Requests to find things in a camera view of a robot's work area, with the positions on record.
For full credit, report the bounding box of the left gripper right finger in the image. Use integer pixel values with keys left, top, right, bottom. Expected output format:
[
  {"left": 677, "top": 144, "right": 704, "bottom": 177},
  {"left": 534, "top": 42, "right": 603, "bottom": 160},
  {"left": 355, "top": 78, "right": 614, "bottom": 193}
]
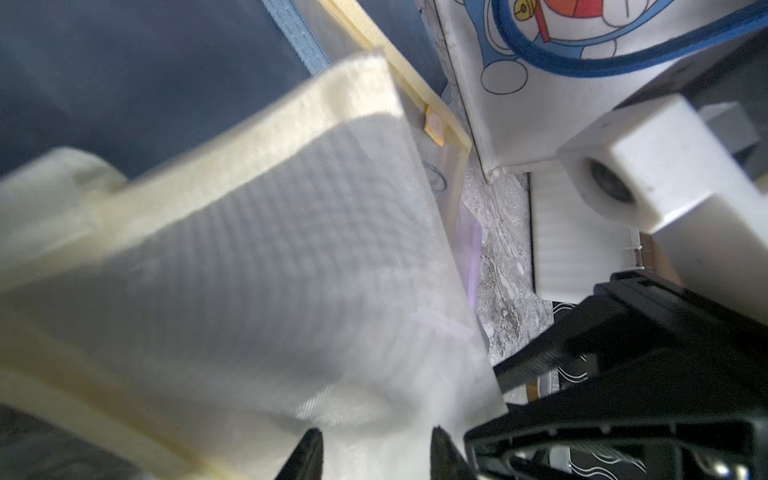
[{"left": 430, "top": 426, "right": 476, "bottom": 480}]

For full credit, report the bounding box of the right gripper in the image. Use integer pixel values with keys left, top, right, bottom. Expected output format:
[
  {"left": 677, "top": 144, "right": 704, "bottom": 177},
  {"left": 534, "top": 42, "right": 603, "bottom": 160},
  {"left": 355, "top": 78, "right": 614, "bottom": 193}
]
[{"left": 464, "top": 273, "right": 767, "bottom": 479}]

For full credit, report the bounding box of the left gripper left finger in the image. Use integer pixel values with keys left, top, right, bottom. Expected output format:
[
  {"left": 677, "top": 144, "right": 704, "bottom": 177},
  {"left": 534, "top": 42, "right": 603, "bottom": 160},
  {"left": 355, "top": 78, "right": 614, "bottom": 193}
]
[{"left": 275, "top": 428, "right": 324, "bottom": 480}]

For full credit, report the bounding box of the yellow trim pouch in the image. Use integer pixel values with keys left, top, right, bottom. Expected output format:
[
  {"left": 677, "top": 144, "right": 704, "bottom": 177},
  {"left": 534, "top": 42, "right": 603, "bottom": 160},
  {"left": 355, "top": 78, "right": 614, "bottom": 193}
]
[
  {"left": 296, "top": 1, "right": 472, "bottom": 241},
  {"left": 1, "top": 54, "right": 506, "bottom": 479}
]

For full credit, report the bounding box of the white canvas tote bag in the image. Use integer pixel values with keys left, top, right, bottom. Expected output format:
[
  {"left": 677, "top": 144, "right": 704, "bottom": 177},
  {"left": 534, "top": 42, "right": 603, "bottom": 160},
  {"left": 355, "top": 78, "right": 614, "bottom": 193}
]
[{"left": 436, "top": 1, "right": 767, "bottom": 181}]

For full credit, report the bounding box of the small purple mesh pouch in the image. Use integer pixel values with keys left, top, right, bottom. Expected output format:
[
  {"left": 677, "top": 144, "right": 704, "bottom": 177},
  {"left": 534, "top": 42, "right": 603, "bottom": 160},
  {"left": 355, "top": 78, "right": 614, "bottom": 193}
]
[{"left": 453, "top": 203, "right": 483, "bottom": 314}]

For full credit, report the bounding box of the blue trim pouch rear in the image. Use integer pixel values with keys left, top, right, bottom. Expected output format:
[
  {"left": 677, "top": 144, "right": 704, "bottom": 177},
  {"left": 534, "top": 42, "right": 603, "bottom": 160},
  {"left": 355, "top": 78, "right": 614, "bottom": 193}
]
[{"left": 1, "top": 1, "right": 311, "bottom": 179}]

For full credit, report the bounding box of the brown lid storage box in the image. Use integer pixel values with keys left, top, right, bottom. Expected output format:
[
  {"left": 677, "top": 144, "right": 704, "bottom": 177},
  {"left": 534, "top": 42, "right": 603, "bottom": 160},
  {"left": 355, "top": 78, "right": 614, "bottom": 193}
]
[{"left": 529, "top": 168, "right": 682, "bottom": 304}]

